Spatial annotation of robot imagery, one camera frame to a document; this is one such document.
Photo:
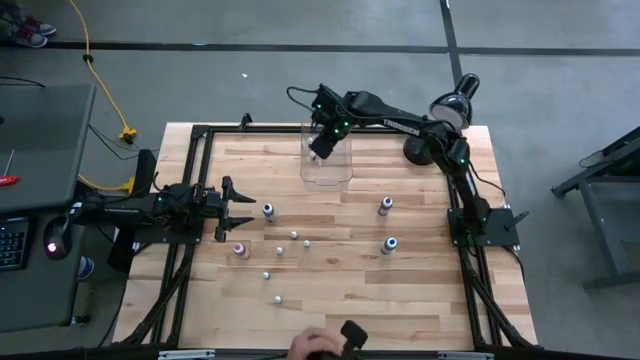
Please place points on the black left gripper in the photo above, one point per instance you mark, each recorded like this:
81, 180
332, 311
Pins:
212, 205

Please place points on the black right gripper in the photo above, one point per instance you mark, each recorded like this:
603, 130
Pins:
322, 147

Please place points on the large purple food colouring bottle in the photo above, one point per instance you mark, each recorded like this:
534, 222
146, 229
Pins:
385, 205

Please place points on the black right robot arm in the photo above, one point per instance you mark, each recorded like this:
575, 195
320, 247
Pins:
400, 125

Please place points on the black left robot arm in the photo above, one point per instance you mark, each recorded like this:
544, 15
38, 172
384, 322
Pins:
130, 212

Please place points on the large pink food colouring bottle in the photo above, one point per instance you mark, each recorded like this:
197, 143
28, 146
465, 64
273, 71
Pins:
240, 249

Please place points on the large blue food colouring bottle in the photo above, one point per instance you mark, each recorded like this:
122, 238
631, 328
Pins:
389, 245

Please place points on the clear plastic bin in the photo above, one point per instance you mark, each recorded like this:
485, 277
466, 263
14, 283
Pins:
340, 170

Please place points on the black desk lamp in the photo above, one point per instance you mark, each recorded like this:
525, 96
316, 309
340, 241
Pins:
452, 107

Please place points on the person's hand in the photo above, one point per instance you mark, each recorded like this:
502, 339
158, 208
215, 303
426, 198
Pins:
312, 345

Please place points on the blue shoe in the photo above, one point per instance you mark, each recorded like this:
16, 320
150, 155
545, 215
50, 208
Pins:
86, 267

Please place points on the black computer mouse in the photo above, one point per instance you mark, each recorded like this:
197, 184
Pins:
57, 237

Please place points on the grey side table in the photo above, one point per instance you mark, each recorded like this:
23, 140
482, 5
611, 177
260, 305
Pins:
40, 140

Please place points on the black backlit keyboard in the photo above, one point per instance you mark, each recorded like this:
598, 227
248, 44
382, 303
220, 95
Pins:
12, 245

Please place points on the grey red sneaker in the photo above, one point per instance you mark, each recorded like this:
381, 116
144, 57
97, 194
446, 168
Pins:
32, 40
42, 29

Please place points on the grey metal table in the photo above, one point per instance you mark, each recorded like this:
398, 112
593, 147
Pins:
625, 150

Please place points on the silver metal bracket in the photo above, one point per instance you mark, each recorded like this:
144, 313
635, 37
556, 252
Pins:
185, 355
465, 356

